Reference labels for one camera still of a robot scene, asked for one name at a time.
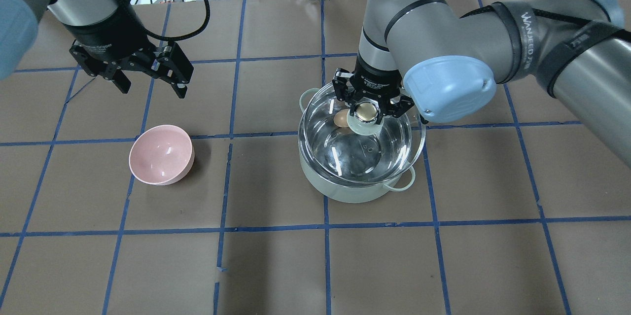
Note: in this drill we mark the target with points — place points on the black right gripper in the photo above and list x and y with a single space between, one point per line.
373 80

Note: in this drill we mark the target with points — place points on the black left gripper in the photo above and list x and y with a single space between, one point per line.
109 38

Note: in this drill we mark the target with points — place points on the brown egg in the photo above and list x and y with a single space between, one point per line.
341 119

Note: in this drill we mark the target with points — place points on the glass pot lid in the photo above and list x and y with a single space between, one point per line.
362 142

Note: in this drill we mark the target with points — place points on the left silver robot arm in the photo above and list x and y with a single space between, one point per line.
20 20

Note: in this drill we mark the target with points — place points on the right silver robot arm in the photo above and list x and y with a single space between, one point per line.
418 53

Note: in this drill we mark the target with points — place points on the pale green cooking pot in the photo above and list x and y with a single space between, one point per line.
355 182

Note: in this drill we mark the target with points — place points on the pink bowl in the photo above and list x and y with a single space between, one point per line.
162 155

